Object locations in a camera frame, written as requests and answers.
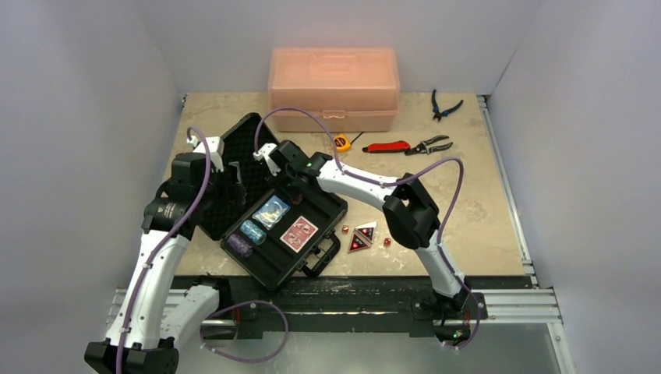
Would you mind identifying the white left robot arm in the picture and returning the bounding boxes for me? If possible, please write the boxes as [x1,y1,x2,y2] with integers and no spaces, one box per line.
[84,136,242,373]

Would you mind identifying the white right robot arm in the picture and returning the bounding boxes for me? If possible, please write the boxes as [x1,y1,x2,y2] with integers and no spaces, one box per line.
[253,140,474,317]

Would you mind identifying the black poker set case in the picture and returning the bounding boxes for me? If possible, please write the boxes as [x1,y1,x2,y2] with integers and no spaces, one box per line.
[201,112,348,291]

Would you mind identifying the blue card deck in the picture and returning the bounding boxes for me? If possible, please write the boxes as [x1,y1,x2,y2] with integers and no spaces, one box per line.
[253,195,290,230]

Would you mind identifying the light blue poker chip roll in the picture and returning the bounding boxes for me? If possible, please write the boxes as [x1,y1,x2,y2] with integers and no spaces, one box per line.
[240,219,267,245]

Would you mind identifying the purple poker chip roll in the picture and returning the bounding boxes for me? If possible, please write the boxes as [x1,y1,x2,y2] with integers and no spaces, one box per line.
[226,234,253,258]

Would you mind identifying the yellow tape measure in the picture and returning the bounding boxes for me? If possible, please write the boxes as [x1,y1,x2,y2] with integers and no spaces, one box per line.
[334,132,364,153]

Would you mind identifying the red card deck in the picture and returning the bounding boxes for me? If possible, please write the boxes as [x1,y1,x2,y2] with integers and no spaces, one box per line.
[280,216,319,253]

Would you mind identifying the triangular all-in button right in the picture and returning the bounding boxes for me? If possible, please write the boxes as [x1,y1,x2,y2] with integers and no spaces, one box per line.
[355,221,377,243]

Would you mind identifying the triangular all-in button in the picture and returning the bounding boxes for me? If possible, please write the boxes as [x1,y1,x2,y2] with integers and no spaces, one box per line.
[355,221,377,243]
[348,229,372,253]

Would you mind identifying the triangular all-in button left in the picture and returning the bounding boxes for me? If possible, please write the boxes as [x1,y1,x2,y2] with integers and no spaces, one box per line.
[348,229,372,253]

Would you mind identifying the orange plastic toolbox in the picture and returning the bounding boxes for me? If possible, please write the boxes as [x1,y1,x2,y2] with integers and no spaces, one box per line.
[267,48,401,132]

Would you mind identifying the red utility knife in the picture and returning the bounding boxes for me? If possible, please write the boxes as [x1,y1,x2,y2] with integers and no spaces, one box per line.
[362,140,411,153]

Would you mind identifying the black wire stripper pliers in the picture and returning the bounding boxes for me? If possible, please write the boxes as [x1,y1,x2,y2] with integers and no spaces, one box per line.
[405,135,454,156]

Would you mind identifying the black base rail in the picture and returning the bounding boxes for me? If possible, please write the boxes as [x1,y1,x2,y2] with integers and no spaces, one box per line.
[105,274,564,342]

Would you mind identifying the blue handled pliers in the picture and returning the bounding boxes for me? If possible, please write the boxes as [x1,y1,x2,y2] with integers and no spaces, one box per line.
[431,88,465,123]

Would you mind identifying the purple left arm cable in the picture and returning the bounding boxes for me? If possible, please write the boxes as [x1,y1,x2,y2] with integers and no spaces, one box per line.
[114,125,213,374]

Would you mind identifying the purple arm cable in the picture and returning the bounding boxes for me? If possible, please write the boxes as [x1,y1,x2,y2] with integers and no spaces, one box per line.
[253,107,481,352]
[114,125,213,374]

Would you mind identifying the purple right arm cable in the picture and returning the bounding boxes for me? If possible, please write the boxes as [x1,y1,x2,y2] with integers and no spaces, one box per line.
[253,107,481,352]

